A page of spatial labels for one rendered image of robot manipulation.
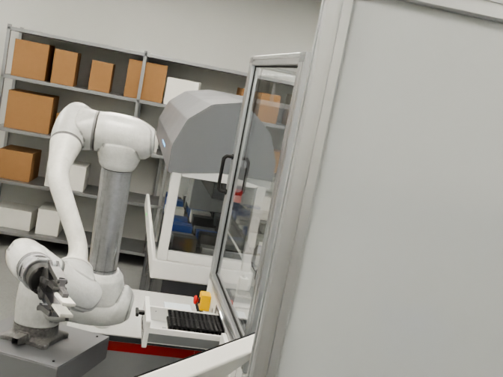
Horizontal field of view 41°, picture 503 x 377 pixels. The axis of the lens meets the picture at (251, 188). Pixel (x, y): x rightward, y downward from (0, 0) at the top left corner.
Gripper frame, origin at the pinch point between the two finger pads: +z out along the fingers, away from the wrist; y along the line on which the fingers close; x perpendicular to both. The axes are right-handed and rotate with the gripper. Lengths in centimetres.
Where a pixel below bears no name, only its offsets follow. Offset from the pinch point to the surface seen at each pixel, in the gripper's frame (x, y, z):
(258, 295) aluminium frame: 73, -2, -26
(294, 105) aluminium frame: 69, 60, -29
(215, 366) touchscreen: 36.8, -8.6, 12.2
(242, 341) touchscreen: 49.2, -5.4, 3.7
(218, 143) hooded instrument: 118, 35, -152
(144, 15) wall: 199, 120, -485
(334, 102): 6, 58, 67
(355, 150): 11, 52, 69
